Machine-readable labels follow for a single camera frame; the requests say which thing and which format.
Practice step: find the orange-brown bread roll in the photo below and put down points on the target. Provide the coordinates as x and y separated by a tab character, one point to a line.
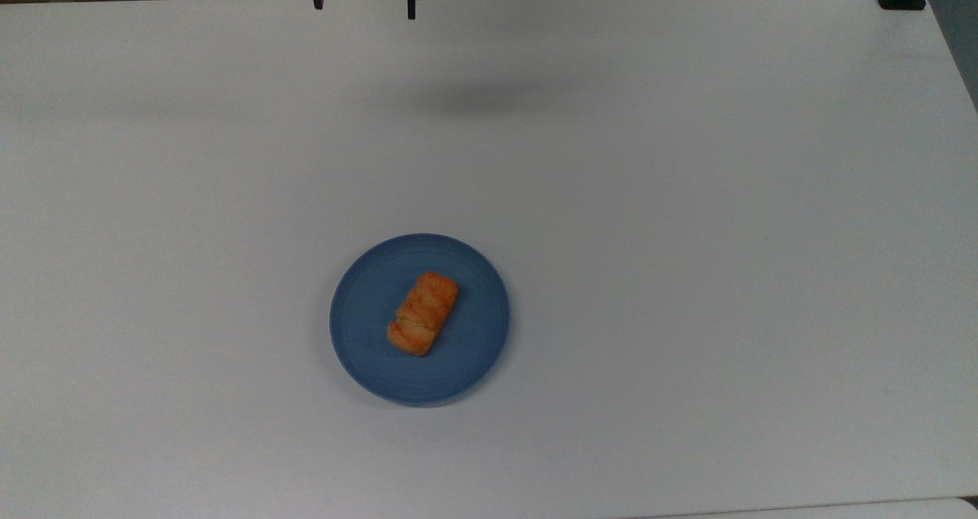
423	313

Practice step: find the blue round plate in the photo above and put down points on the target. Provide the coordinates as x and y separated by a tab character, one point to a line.
466	366

